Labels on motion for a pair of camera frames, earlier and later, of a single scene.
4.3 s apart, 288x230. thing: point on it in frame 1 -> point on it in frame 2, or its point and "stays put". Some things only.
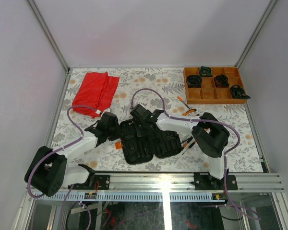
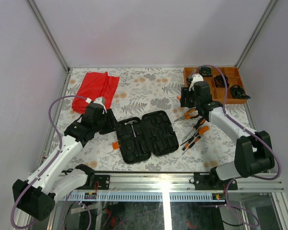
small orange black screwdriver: (190, 146) stays put
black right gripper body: (141, 129) -> (196, 102)
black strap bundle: (206, 72) stays put
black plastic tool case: (140, 150) stays put
